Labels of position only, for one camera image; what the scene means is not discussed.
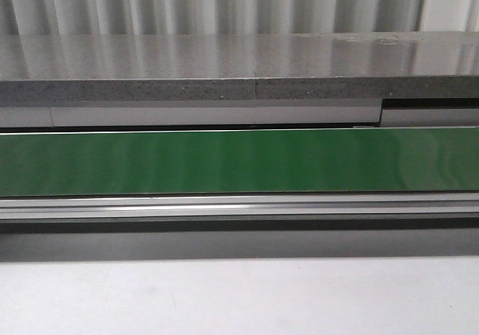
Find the grey granite counter slab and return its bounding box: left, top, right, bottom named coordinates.
left=1, top=32, right=478, bottom=103

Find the aluminium conveyor frame rail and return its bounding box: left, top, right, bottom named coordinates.
left=1, top=191, right=478, bottom=233

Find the white pleated curtain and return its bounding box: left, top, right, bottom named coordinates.
left=1, top=0, right=478, bottom=35

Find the green conveyor belt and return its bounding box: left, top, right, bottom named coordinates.
left=1, top=127, right=478, bottom=197

